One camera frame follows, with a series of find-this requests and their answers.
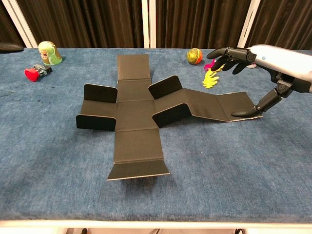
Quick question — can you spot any black foldable paper box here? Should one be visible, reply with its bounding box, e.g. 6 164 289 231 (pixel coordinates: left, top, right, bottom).
76 54 264 182

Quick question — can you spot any white metal frame post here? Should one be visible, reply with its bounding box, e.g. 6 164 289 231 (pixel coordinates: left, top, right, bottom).
141 0 156 49
1 0 39 48
237 0 261 50

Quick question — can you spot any yellow pink feather shuttlecock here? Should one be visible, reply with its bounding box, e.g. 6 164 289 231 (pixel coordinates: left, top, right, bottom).
201 58 221 89

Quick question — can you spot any blue table cloth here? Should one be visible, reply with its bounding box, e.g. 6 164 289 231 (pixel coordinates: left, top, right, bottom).
0 47 312 224

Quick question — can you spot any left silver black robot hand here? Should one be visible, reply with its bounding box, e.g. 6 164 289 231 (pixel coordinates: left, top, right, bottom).
0 42 25 52

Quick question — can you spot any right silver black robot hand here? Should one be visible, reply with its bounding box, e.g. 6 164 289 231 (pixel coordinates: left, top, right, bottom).
206 44 312 118

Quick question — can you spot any red emergency stop button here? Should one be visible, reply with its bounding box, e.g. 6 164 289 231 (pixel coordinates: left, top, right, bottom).
24 64 53 82

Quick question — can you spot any yellow orange woven ball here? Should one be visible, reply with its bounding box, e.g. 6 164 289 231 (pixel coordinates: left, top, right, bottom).
186 48 203 65

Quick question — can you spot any green nesting doll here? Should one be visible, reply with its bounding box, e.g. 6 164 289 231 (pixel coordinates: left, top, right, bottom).
38 40 63 66

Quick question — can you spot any black pleated curtain panel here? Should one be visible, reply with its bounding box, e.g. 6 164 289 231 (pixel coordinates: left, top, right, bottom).
0 2 25 48
155 0 252 49
245 0 312 51
14 0 144 49

